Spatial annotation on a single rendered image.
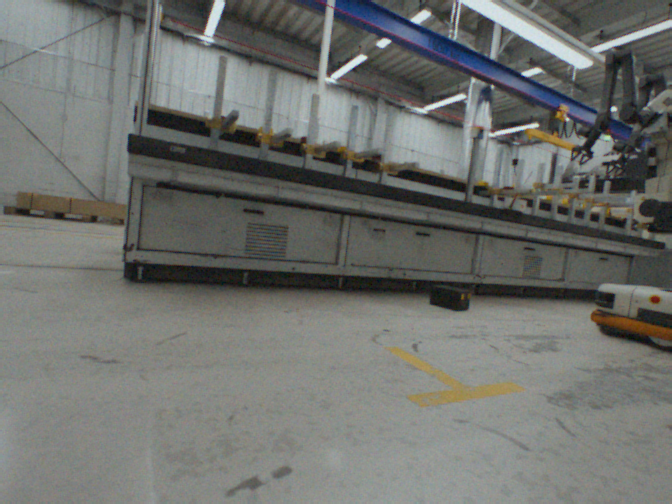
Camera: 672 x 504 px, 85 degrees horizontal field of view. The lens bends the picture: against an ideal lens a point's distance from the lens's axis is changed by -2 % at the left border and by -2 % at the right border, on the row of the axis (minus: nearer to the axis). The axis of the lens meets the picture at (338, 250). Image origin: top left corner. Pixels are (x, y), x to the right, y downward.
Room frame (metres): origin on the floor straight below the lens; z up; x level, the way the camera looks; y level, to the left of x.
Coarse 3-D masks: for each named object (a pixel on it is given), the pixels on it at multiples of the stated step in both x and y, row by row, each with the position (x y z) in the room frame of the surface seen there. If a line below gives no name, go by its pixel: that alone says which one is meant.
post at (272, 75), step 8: (272, 72) 1.90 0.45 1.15; (272, 80) 1.91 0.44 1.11; (272, 88) 1.91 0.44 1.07; (272, 96) 1.91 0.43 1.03; (272, 104) 1.91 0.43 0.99; (264, 112) 1.92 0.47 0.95; (264, 120) 1.91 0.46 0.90; (264, 128) 1.90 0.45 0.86; (264, 144) 1.91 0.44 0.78; (264, 152) 1.91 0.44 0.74
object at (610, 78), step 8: (608, 56) 2.20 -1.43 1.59; (608, 64) 2.20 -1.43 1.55; (616, 64) 2.19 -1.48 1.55; (608, 72) 2.21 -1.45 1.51; (616, 72) 2.20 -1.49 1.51; (608, 80) 2.21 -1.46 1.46; (616, 80) 2.20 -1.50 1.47; (608, 88) 2.20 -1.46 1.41; (608, 96) 2.20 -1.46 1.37; (600, 104) 2.23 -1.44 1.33; (608, 104) 2.19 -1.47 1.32; (600, 112) 2.21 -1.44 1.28; (608, 112) 2.19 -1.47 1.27; (608, 120) 2.21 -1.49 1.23; (600, 128) 2.23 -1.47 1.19
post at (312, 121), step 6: (312, 96) 2.04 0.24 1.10; (318, 96) 2.03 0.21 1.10; (312, 102) 2.03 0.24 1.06; (318, 102) 2.03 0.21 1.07; (312, 108) 2.02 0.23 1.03; (318, 108) 2.03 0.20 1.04; (312, 114) 2.02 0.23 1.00; (312, 120) 2.02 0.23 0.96; (312, 126) 2.02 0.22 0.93; (312, 132) 2.03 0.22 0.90; (306, 138) 2.04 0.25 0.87; (312, 138) 2.03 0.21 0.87; (312, 144) 2.03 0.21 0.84; (306, 156) 2.02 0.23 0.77; (312, 156) 2.03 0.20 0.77; (306, 162) 2.02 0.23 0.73
